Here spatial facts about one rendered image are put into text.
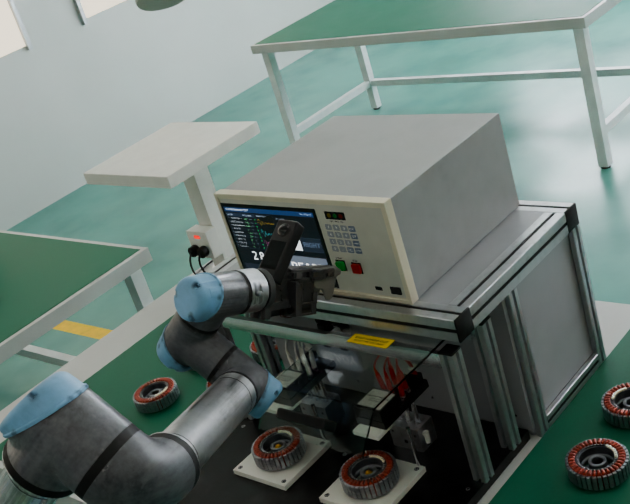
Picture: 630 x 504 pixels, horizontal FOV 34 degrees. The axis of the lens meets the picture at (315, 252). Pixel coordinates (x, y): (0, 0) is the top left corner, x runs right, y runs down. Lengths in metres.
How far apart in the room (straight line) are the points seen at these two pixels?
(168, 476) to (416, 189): 0.72
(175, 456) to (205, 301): 0.32
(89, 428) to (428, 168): 0.81
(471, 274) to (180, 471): 0.73
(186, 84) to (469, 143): 5.90
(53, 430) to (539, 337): 1.02
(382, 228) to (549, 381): 0.51
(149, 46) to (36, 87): 0.98
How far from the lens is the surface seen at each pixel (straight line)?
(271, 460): 2.10
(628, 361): 2.23
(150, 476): 1.37
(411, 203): 1.82
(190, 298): 1.64
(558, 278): 2.06
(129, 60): 7.45
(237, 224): 2.05
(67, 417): 1.36
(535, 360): 2.02
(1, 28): 6.91
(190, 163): 2.69
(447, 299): 1.83
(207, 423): 1.52
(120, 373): 2.79
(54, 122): 7.07
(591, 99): 4.89
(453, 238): 1.93
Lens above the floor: 1.98
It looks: 24 degrees down
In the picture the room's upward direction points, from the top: 18 degrees counter-clockwise
